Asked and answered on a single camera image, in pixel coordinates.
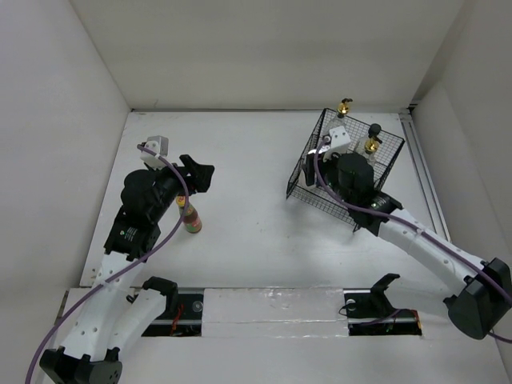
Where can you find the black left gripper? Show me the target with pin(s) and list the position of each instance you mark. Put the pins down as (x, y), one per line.
(197, 174)

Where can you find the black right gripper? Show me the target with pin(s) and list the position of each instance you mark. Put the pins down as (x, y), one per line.
(322, 165)

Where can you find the red sauce bottle yellow cap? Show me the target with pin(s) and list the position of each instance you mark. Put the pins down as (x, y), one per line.
(191, 221)

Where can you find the dark oil bottle gold spout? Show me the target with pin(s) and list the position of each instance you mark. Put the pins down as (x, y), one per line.
(342, 111)

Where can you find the clear oil bottle gold spout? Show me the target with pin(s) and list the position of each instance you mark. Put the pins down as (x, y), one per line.
(369, 150)

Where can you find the black cap vinegar bottle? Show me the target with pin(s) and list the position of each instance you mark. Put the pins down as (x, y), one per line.
(373, 132)

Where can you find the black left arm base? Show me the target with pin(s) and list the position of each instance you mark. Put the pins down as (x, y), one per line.
(184, 308)

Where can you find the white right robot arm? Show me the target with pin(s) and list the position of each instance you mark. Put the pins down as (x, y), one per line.
(480, 290)

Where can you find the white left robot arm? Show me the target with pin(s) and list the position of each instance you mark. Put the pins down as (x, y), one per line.
(110, 322)

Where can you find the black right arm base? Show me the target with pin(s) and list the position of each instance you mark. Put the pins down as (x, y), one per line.
(369, 312)

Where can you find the white foam block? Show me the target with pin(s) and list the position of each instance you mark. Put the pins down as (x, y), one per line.
(273, 313)

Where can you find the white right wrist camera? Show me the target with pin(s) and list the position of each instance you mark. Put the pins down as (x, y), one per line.
(339, 141)

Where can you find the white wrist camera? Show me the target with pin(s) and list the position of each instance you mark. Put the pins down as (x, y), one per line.
(158, 148)
(339, 141)

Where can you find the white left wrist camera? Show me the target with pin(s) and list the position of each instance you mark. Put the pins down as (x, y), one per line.
(158, 148)

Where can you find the black wire basket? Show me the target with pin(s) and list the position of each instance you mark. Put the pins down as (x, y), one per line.
(360, 184)

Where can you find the aluminium rail right side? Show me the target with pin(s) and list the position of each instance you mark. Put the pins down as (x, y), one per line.
(423, 173)

